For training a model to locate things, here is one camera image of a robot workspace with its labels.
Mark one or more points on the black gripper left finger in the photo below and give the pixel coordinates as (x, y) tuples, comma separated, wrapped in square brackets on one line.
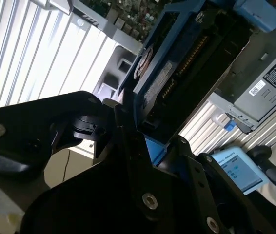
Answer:
[(30, 126)]

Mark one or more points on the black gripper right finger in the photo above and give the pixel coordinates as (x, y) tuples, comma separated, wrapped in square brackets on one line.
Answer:
[(216, 195)]

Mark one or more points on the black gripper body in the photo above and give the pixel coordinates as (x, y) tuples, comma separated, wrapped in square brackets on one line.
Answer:
[(91, 207)]

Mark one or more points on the hard disk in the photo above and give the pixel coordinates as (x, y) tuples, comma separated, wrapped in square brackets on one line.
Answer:
[(152, 81)]

